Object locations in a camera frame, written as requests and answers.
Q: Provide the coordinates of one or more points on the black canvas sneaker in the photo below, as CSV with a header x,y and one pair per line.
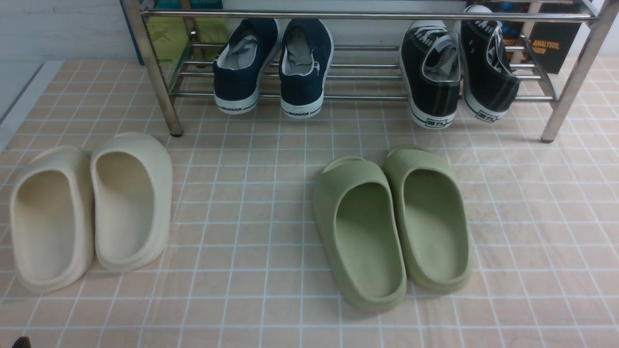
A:
x,y
429,62
490,87

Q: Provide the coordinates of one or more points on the silver metal shoe rack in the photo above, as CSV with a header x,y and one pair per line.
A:
x,y
599,21

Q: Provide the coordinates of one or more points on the left green foam slipper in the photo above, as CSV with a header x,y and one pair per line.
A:
x,y
353,208

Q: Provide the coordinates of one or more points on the green foam slipper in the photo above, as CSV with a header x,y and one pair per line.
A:
x,y
353,208
431,218

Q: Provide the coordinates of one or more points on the right navy canvas sneaker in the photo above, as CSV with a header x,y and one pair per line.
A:
x,y
307,51

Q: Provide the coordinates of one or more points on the navy canvas sneaker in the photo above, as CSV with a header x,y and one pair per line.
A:
x,y
239,66
307,51

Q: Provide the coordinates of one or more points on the right green foam slipper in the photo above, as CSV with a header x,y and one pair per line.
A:
x,y
431,218

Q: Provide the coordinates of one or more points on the left navy canvas sneaker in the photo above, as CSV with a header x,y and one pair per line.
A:
x,y
239,66

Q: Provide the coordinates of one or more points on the right cream foam slipper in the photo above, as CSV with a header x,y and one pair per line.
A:
x,y
132,178

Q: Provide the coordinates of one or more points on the cream foam slipper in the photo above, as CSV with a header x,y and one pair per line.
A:
x,y
51,217
132,178

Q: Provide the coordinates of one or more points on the yellow green book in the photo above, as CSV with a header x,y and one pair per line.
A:
x,y
169,34

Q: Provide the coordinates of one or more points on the left cream foam slipper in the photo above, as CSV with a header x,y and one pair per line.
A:
x,y
51,217

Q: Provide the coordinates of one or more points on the dark object bottom left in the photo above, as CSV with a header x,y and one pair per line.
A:
x,y
22,342

